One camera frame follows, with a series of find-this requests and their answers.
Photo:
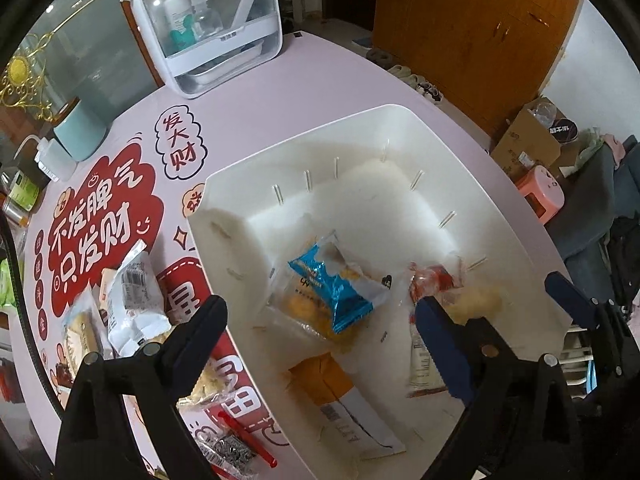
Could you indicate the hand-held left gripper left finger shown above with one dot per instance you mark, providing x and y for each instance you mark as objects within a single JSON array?
[{"x": 205, "y": 330}]

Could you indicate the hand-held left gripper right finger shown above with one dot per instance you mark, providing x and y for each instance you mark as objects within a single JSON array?
[{"x": 442, "y": 345}]

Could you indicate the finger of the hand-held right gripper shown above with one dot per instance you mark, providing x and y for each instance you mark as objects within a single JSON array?
[{"x": 570, "y": 297}]

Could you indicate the white and red snack packet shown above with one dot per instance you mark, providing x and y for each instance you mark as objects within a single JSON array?
[{"x": 427, "y": 280}]

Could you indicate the white grey snack packet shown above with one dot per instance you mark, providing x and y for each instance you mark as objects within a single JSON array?
[{"x": 132, "y": 305}]

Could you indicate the beige cracker packet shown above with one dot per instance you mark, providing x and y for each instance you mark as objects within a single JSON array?
[{"x": 106, "y": 287}]

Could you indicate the red strip dark snack packet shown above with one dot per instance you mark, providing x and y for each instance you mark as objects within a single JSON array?
[{"x": 230, "y": 447}]

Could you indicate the large clear biscuit packet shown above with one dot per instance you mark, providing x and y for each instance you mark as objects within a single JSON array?
[{"x": 80, "y": 335}]

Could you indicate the orange and white snack packet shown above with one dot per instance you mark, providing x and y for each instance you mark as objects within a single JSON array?
[{"x": 320, "y": 380}]

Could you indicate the packet of yellow snack pieces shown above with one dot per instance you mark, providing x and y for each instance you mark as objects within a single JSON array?
[{"x": 325, "y": 285}]

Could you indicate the dark nut snack packet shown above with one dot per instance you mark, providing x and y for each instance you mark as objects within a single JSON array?
[{"x": 62, "y": 372}]

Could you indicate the white plastic storage bin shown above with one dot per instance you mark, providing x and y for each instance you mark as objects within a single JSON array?
[{"x": 350, "y": 200}]

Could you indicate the grey sofa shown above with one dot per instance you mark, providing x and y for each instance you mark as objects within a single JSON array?
[{"x": 585, "y": 220}]

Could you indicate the pink plastic stool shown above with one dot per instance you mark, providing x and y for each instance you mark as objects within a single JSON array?
[{"x": 542, "y": 185}]

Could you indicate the cardboard box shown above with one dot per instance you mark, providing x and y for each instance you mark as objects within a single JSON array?
[{"x": 530, "y": 135}]

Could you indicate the green tissue pack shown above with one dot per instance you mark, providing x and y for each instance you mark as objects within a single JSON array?
[{"x": 6, "y": 285}]

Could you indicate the white squeeze bottle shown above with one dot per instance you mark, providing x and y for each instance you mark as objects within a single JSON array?
[{"x": 52, "y": 162}]

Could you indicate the glass bottle green label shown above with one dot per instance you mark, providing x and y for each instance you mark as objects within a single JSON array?
[{"x": 22, "y": 192}]

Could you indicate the teal canister dark lid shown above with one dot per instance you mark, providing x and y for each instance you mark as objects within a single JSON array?
[{"x": 80, "y": 132}]

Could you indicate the white medicine box clear lid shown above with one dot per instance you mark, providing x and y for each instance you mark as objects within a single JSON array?
[{"x": 220, "y": 65}]

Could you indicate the beige slipper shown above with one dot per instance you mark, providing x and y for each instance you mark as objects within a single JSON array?
[{"x": 404, "y": 75}]

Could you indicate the wooden cabinet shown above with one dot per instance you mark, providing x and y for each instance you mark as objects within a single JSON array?
[{"x": 475, "y": 25}]

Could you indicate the grey slipper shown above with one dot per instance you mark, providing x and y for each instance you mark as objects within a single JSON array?
[{"x": 380, "y": 56}]

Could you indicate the gold door ornament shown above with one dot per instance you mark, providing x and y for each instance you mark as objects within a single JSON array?
[{"x": 20, "y": 67}]

